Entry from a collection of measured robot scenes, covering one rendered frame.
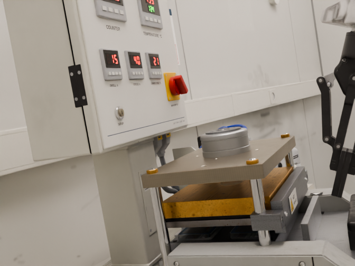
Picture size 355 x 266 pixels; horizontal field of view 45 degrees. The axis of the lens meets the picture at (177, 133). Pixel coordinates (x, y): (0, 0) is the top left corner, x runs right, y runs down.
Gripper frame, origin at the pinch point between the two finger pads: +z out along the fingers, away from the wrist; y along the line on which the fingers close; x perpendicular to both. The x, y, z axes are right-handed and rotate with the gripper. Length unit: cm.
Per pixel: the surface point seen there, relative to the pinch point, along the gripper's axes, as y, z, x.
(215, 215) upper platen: -15.1, 8.2, -10.4
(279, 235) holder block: -6.1, 9.6, -7.1
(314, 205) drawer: -2.8, 6.6, 1.6
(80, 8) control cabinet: -38.2, -17.8, -15.8
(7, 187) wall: -70, 24, 6
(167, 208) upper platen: -22.7, 9.5, -10.4
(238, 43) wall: -58, -19, 132
